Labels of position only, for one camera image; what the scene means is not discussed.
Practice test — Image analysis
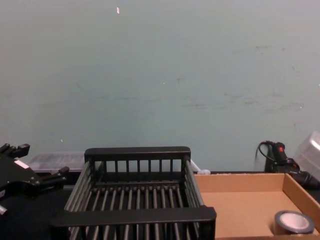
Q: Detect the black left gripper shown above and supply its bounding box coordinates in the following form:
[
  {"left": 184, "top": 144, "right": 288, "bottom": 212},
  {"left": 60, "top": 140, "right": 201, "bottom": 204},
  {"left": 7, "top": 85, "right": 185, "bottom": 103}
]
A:
[{"left": 0, "top": 143, "right": 71, "bottom": 201}]

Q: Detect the silver tape roll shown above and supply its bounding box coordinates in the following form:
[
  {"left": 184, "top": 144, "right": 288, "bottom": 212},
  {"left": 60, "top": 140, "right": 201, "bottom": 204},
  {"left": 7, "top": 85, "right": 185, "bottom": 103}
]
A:
[{"left": 274, "top": 210, "right": 315, "bottom": 237}]

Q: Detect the tall clear plastic box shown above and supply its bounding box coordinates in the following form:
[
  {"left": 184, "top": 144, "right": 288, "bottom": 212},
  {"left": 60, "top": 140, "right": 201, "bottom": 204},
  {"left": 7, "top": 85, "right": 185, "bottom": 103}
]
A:
[{"left": 293, "top": 130, "right": 320, "bottom": 174}]

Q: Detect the flat clear plastic case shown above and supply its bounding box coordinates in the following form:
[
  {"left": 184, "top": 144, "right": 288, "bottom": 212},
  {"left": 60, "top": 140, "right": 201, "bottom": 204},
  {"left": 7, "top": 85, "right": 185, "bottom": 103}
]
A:
[{"left": 29, "top": 151, "right": 201, "bottom": 174}]

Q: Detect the black rack with steel bars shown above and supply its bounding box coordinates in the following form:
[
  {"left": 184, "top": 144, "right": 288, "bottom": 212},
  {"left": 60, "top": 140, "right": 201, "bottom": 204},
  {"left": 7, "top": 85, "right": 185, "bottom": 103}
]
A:
[{"left": 49, "top": 146, "right": 217, "bottom": 240}]

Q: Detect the shallow brown cardboard tray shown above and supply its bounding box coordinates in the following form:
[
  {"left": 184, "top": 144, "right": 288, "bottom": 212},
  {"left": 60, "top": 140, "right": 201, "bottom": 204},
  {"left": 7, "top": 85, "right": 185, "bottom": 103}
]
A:
[{"left": 193, "top": 172, "right": 320, "bottom": 240}]

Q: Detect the thin black tool cable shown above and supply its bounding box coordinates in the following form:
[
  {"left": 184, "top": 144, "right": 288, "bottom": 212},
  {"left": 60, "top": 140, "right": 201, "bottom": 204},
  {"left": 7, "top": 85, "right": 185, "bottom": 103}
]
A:
[{"left": 256, "top": 140, "right": 299, "bottom": 168}]

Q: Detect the black corded tool red switch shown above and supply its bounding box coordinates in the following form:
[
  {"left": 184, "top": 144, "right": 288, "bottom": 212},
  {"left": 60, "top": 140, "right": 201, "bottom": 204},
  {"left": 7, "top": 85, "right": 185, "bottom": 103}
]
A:
[{"left": 264, "top": 141, "right": 320, "bottom": 190}]

